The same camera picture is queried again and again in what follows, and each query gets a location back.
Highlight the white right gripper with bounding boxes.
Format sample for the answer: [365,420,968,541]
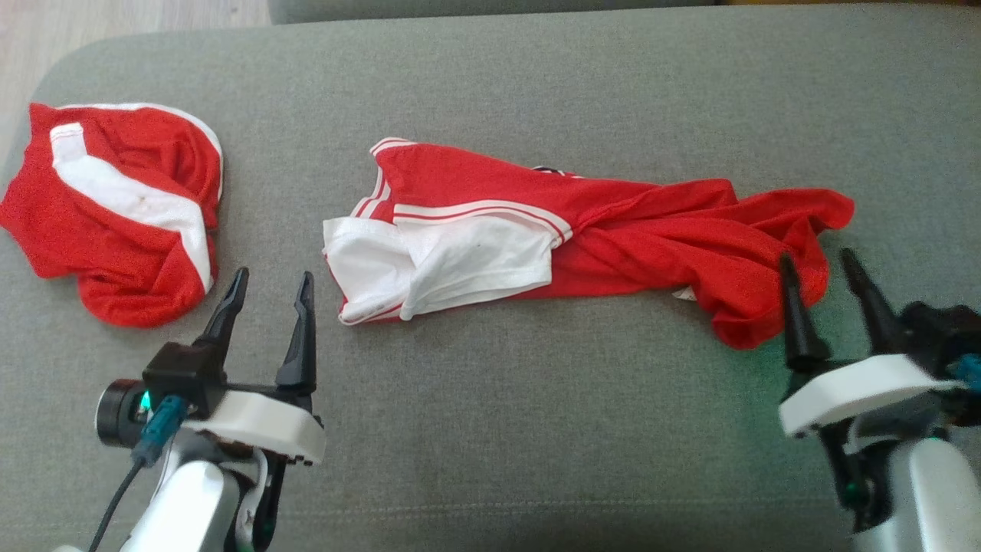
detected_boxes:
[778,248,963,439]

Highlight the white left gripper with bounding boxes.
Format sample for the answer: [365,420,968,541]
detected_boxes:
[182,267,326,467]

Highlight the red white-striped sports shorts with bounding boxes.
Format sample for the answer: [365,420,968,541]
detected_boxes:
[0,102,225,329]

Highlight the red white-sleeved sports shirt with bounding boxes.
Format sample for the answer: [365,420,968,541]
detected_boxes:
[322,138,855,351]

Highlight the large grey sofa seat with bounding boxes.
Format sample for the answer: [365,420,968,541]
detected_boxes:
[0,4,981,552]

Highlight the grey sofa cushion section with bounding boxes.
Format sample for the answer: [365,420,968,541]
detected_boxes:
[268,0,717,24]

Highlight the left teal-plug black cable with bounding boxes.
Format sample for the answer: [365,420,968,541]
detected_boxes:
[88,395,189,552]

